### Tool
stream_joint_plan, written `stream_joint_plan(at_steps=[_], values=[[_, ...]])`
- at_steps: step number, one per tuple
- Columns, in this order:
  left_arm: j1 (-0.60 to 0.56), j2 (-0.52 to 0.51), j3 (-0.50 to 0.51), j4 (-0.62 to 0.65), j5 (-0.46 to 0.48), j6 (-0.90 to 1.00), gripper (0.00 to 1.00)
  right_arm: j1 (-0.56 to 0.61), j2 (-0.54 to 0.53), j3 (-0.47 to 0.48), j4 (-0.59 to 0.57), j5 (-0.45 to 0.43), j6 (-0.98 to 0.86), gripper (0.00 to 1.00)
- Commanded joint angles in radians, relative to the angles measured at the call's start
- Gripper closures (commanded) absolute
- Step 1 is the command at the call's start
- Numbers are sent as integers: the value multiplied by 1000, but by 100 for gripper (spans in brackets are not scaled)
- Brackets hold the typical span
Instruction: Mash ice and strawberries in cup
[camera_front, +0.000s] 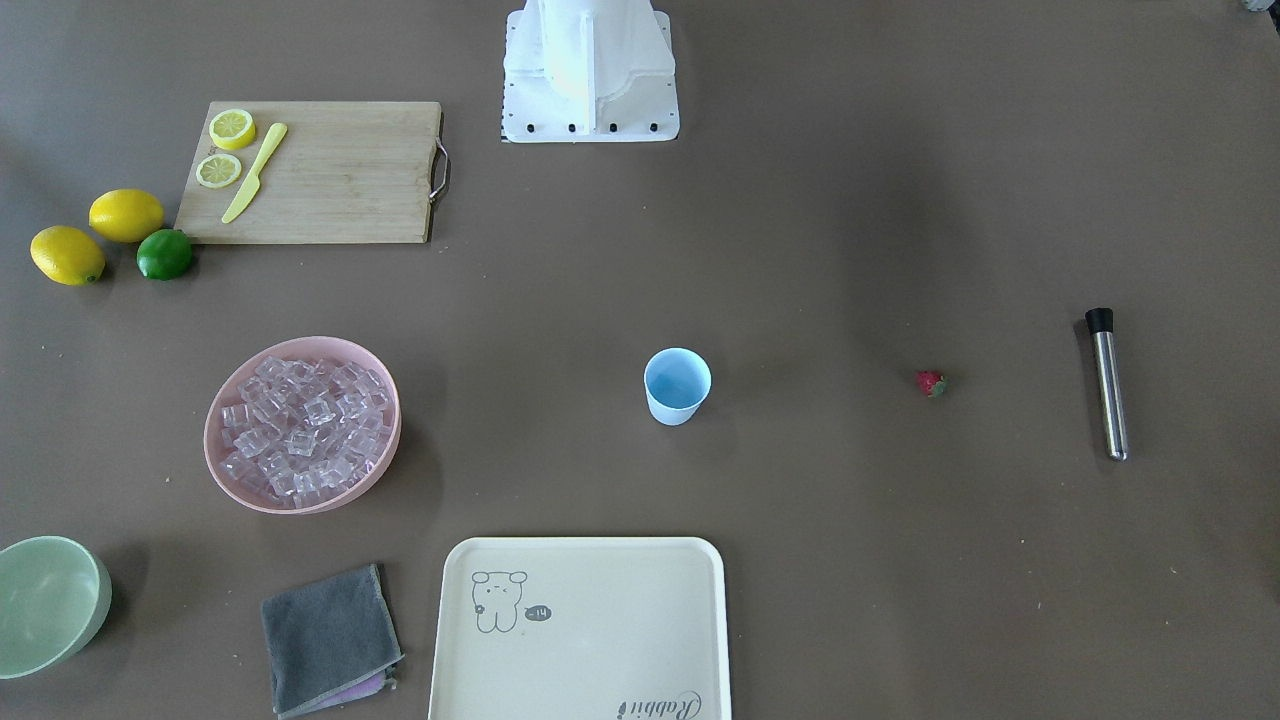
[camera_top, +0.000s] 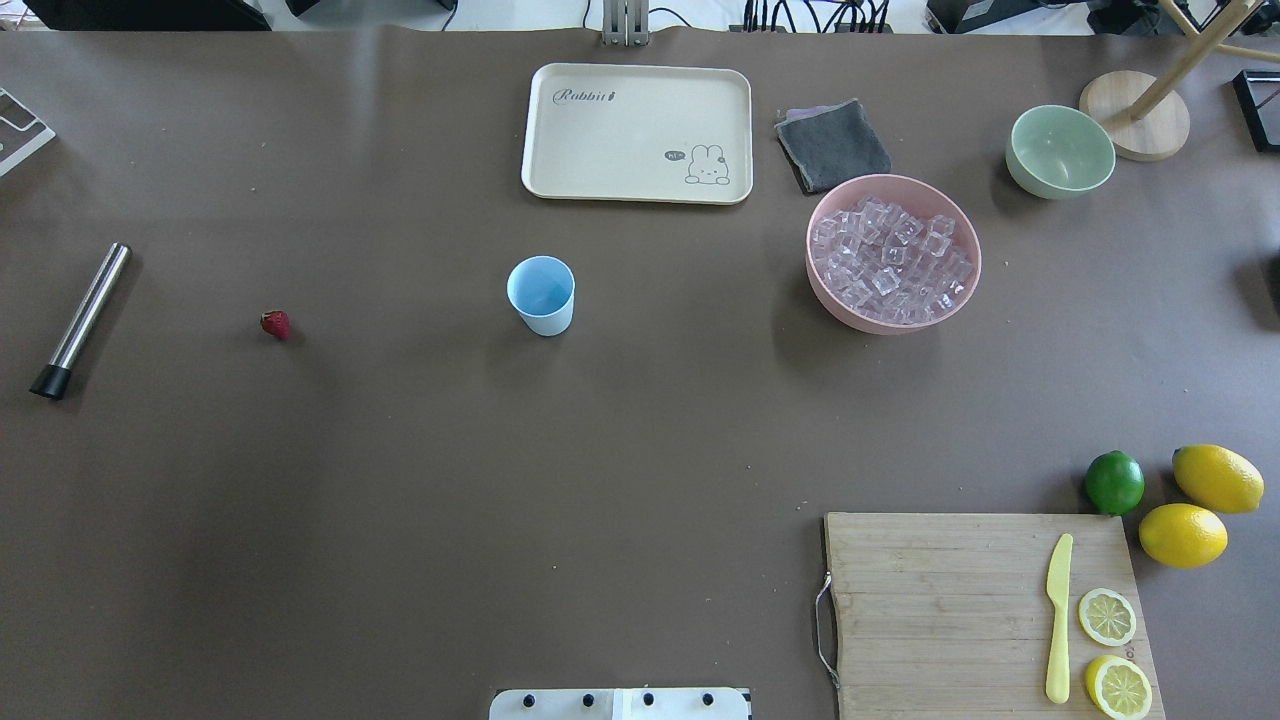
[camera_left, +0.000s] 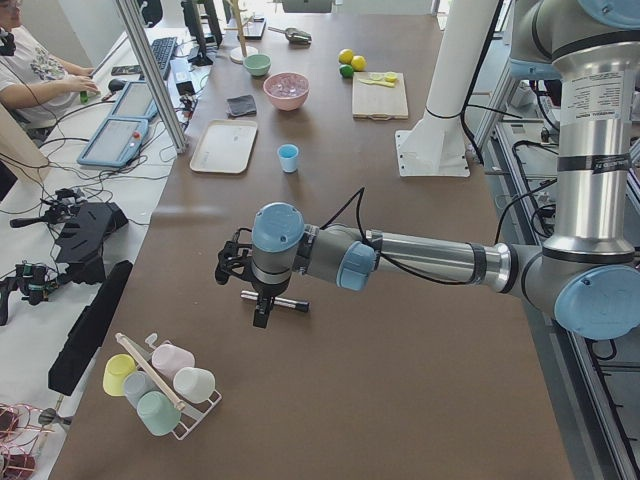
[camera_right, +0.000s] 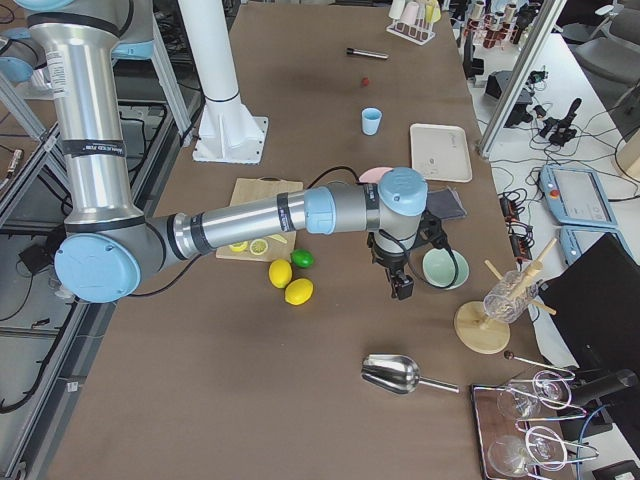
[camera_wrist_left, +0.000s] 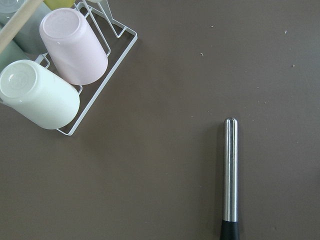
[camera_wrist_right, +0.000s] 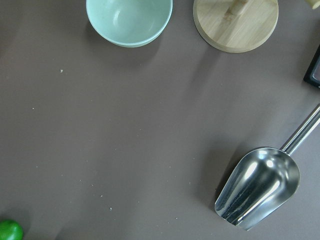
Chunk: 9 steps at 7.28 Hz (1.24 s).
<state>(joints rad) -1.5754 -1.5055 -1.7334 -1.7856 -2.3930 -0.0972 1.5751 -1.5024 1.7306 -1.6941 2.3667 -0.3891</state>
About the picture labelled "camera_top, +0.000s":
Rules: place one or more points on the pile of clear ice cubes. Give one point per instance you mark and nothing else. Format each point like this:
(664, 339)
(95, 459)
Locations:
(890, 266)

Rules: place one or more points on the yellow lemon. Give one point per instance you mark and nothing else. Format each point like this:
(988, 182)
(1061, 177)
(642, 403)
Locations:
(1182, 535)
(1218, 478)

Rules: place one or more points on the pink bowl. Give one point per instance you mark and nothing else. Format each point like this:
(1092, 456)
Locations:
(916, 196)

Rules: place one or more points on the green bowl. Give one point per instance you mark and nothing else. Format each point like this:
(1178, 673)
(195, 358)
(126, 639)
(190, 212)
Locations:
(1058, 153)

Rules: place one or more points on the wooden cutting board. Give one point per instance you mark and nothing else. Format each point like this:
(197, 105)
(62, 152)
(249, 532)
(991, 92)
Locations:
(943, 615)

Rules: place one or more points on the light blue cup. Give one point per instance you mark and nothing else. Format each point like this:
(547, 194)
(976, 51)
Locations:
(542, 290)

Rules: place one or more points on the yellow plastic knife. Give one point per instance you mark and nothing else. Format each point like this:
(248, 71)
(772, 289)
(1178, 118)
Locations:
(1057, 589)

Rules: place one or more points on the yellow lemon far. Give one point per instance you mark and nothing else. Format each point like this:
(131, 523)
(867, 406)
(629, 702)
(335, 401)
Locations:
(1218, 478)

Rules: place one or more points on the green lime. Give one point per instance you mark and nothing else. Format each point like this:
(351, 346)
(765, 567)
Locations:
(1114, 483)

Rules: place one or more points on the steel muddler black tip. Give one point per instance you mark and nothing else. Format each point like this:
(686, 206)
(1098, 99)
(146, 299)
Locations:
(54, 379)

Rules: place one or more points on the cream rabbit tray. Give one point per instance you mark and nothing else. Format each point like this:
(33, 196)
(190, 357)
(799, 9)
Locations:
(637, 133)

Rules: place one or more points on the red strawberry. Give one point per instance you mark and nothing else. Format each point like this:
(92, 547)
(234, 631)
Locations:
(277, 324)

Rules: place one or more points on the patterned box left edge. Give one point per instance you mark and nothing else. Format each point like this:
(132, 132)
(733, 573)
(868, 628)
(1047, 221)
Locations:
(22, 132)

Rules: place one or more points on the grey folded cloth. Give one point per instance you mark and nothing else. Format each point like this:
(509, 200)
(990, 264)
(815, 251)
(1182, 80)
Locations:
(830, 144)

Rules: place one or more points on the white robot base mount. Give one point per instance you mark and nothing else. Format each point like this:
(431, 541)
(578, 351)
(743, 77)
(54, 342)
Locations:
(623, 703)

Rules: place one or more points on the grey bracket table edge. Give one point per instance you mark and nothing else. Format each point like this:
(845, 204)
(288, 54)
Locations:
(625, 23)

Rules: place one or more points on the wooden cup stand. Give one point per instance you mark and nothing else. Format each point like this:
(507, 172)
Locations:
(1143, 116)

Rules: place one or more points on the black tray right edge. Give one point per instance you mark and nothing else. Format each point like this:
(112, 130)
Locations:
(1257, 92)

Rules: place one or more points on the lemon half lower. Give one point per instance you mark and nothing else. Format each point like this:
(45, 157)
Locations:
(1119, 688)

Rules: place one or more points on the yellow lemon near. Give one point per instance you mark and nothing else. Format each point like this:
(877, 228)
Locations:
(1182, 535)

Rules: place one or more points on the lemon slice upper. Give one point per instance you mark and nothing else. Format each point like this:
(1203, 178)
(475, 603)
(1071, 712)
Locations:
(1107, 617)

